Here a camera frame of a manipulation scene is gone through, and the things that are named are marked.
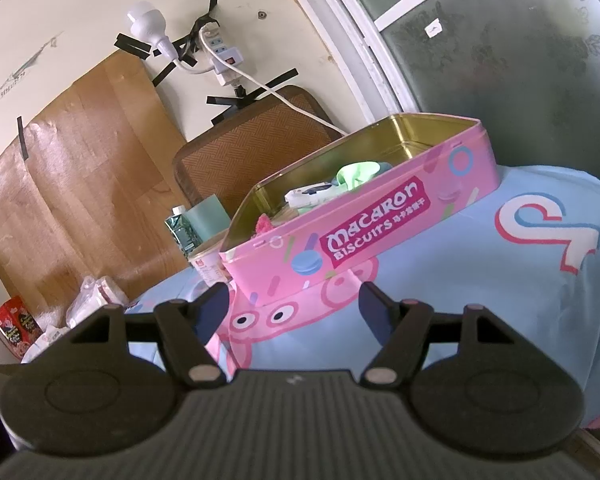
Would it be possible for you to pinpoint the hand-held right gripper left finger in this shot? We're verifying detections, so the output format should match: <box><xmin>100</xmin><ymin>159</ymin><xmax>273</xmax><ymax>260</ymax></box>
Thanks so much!
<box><xmin>70</xmin><ymin>282</ymin><xmax>231</xmax><ymax>388</ymax></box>

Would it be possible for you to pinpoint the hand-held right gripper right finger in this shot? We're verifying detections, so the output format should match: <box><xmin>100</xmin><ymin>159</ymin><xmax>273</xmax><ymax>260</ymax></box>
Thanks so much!
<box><xmin>359</xmin><ymin>282</ymin><xmax>531</xmax><ymax>388</ymax></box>

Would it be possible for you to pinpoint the pink tin box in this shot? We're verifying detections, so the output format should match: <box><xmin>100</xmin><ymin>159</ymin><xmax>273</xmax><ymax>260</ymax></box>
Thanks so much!
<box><xmin>219</xmin><ymin>114</ymin><xmax>499</xmax><ymax>308</ymax></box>

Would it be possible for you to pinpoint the white tissue packet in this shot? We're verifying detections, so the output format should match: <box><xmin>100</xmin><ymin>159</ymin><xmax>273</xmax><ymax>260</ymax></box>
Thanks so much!
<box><xmin>284</xmin><ymin>182</ymin><xmax>342</xmax><ymax>209</ymax></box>

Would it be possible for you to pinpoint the green cloth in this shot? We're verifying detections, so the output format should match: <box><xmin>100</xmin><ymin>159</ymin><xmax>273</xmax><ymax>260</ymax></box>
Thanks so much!
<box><xmin>336</xmin><ymin>160</ymin><xmax>383</xmax><ymax>191</ymax></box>

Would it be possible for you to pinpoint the white noodle cup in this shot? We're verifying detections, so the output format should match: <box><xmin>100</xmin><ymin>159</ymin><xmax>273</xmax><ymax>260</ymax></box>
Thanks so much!
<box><xmin>189</xmin><ymin>239</ymin><xmax>231</xmax><ymax>286</ymax></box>

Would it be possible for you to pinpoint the blue printed bedsheet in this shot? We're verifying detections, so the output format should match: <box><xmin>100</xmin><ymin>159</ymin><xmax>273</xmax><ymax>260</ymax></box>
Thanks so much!
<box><xmin>20</xmin><ymin>162</ymin><xmax>600</xmax><ymax>431</ymax></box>

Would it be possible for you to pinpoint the green drink carton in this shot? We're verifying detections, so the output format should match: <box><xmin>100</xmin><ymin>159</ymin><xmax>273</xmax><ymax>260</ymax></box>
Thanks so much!
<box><xmin>166</xmin><ymin>205</ymin><xmax>201</xmax><ymax>257</ymax></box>

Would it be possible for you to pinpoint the red snack packet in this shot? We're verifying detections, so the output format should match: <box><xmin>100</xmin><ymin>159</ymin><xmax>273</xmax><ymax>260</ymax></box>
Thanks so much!
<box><xmin>0</xmin><ymin>296</ymin><xmax>43</xmax><ymax>358</ymax></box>

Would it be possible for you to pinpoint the mint green paper cup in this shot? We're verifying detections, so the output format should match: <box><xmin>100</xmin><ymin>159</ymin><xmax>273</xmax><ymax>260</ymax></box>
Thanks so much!
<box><xmin>185</xmin><ymin>194</ymin><xmax>231</xmax><ymax>243</ymax></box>

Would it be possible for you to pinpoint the clear plastic bag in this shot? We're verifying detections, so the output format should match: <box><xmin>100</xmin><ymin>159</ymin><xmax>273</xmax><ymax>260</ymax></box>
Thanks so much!
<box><xmin>65</xmin><ymin>276</ymin><xmax>131</xmax><ymax>328</ymax></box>

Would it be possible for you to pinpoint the brown woven mat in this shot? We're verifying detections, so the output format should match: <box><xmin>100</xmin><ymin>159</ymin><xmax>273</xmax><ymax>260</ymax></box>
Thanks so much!
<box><xmin>172</xmin><ymin>85</ymin><xmax>348</xmax><ymax>221</ymax></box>

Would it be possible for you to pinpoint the cluster of black tape strips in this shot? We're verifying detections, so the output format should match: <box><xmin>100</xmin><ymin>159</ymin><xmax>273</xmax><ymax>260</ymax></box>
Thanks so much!
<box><xmin>114</xmin><ymin>0</ymin><xmax>301</xmax><ymax>128</ymax></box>

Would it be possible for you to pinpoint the white power strip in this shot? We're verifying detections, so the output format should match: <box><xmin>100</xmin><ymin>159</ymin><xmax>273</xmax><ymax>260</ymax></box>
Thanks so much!
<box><xmin>197</xmin><ymin>27</ymin><xmax>246</xmax><ymax>88</ymax></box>

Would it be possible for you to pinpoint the black tape piece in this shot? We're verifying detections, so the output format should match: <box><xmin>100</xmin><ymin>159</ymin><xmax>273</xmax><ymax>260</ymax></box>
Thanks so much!
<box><xmin>16</xmin><ymin>116</ymin><xmax>30</xmax><ymax>161</ymax></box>

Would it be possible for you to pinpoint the white framed glass door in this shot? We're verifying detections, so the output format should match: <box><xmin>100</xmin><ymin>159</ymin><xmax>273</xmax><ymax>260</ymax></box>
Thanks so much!
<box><xmin>275</xmin><ymin>0</ymin><xmax>600</xmax><ymax>176</ymax></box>

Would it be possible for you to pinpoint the white light bulb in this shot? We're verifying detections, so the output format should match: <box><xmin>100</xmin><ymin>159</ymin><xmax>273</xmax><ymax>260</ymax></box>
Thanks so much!
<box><xmin>126</xmin><ymin>2</ymin><xmax>178</xmax><ymax>58</ymax></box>

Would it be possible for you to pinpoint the wood pattern wall sheet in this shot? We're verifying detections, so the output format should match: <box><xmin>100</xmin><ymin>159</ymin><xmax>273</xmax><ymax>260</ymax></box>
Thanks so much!
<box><xmin>0</xmin><ymin>52</ymin><xmax>191</xmax><ymax>321</ymax></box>

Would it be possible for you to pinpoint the white power cable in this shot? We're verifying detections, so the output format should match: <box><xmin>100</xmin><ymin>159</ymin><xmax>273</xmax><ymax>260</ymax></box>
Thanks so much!
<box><xmin>197</xmin><ymin>22</ymin><xmax>348</xmax><ymax>136</ymax></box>

